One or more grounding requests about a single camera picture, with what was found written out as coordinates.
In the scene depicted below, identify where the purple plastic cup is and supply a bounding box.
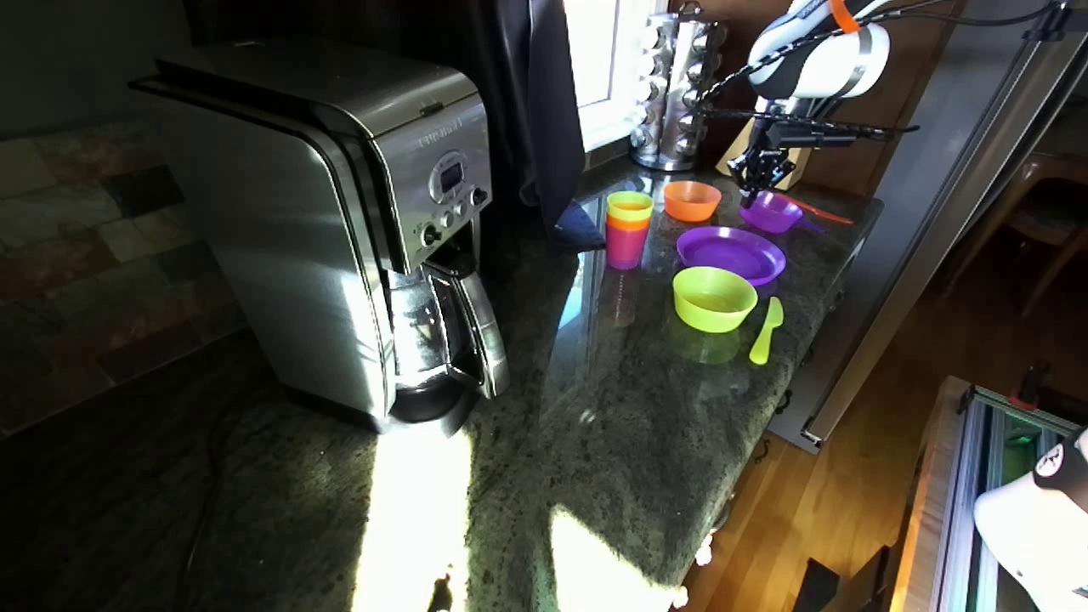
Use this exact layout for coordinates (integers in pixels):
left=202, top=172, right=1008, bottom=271
left=602, top=227, right=654, bottom=274

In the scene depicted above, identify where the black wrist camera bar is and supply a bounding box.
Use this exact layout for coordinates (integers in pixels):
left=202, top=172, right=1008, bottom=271
left=780, top=117, right=925, bottom=150

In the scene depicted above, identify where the glass coffee carafe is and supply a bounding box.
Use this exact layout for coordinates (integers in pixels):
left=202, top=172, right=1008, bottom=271
left=386, top=261, right=511, bottom=428

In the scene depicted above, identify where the stainless steel coffee maker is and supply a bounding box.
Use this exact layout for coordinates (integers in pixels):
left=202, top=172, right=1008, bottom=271
left=133, top=37, right=511, bottom=435

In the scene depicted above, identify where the metal spice rack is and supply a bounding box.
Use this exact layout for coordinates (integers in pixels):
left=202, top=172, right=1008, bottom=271
left=626, top=11, right=730, bottom=172

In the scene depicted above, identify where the orange plastic fork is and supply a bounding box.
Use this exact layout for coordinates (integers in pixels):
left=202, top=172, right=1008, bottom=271
left=794, top=197, right=856, bottom=232

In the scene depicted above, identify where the orange plastic cup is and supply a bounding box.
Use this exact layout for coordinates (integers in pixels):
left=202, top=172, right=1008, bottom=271
left=605, top=213, right=655, bottom=241

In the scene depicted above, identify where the purple plastic bowl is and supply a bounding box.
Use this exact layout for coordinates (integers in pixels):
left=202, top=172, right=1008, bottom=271
left=738, top=185, right=806, bottom=236

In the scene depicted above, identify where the stainless steel refrigerator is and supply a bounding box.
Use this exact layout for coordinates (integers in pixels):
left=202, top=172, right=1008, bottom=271
left=768, top=0, right=1088, bottom=456

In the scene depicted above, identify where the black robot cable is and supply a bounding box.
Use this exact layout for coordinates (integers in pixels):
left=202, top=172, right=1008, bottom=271
left=690, top=45, right=794, bottom=117

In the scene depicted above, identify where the purple plastic plate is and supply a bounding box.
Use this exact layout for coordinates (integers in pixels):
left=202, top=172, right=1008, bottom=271
left=672, top=225, right=790, bottom=292

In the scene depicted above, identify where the green plastic bowl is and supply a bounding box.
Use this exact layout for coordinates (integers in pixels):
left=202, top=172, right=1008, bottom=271
left=670, top=265, right=762, bottom=335

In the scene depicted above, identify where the yellow plastic cup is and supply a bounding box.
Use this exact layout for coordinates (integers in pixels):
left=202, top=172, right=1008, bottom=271
left=605, top=185, right=660, bottom=225

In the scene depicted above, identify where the blue cloth corner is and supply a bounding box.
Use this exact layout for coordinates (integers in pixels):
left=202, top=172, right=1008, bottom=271
left=550, top=200, right=612, bottom=252

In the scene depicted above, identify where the dark curtain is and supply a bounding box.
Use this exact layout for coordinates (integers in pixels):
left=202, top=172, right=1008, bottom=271
left=456, top=0, right=588, bottom=232

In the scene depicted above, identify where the wooden chair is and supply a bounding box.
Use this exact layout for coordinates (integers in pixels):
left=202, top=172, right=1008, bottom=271
left=997, top=156, right=1088, bottom=319

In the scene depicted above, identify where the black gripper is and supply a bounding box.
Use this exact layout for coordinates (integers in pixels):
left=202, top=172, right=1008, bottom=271
left=728, top=96, right=823, bottom=197

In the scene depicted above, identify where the bright window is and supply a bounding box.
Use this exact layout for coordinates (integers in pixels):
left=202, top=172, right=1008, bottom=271
left=560, top=0, right=663, bottom=156

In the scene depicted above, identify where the green plastic spoon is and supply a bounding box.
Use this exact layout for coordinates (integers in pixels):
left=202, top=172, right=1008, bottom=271
left=743, top=294, right=790, bottom=369

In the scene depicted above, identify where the orange plastic bowl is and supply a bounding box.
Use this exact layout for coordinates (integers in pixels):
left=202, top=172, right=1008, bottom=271
left=660, top=179, right=724, bottom=227

